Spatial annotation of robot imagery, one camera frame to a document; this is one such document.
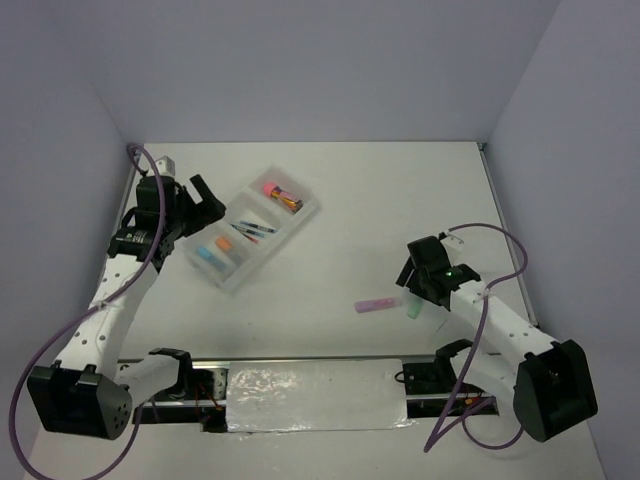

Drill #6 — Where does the green lead case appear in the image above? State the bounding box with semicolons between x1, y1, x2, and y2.
407;295;424;319

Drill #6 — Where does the purple lead case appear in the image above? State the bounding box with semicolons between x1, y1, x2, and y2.
354;297;402;314

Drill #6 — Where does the blue lead case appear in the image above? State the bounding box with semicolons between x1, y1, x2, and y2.
196;246;228;272

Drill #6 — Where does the blue pen refill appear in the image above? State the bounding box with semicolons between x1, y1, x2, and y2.
232;224;265;238
239;220;277;234

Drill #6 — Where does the red pen refill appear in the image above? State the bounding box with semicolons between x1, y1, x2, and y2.
232;226;260;244

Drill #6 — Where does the orange capped lead case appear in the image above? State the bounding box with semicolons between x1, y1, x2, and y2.
215;236;245;265

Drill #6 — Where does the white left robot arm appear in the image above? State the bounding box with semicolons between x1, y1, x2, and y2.
27;175;226;440

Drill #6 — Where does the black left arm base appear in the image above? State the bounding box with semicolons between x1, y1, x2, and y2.
142;348;229;433

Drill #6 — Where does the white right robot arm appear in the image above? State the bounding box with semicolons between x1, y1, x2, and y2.
396;233;598;442

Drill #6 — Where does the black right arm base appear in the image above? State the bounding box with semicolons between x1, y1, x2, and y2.
394;340;498;419

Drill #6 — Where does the clear three-compartment plastic tray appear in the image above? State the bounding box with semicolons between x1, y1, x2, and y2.
183;166;319;294

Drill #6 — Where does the silver foil tape strip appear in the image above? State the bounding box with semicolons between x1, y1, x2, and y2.
226;359;412;433

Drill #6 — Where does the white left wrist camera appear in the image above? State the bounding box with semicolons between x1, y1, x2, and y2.
155;156;176;178

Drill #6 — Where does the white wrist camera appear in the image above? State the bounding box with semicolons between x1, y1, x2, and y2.
438;230;465;248
155;156;176;178

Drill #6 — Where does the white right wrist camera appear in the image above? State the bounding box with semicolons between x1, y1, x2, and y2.
438;230;465;248

